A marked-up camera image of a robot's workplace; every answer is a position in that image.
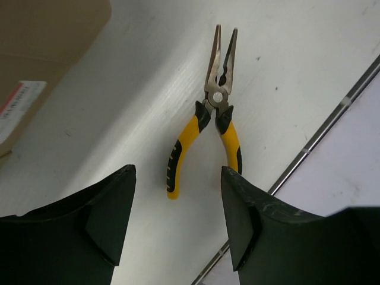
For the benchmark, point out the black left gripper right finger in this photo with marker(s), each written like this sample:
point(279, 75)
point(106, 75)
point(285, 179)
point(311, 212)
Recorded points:
point(273, 242)

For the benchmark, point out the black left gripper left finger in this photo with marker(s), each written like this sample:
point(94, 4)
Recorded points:
point(76, 240)

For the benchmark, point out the yellow pliers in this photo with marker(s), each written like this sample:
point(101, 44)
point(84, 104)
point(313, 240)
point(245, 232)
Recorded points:
point(217, 89)

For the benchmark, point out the tan plastic toolbox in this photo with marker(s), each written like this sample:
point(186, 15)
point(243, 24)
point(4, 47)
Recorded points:
point(40, 42)

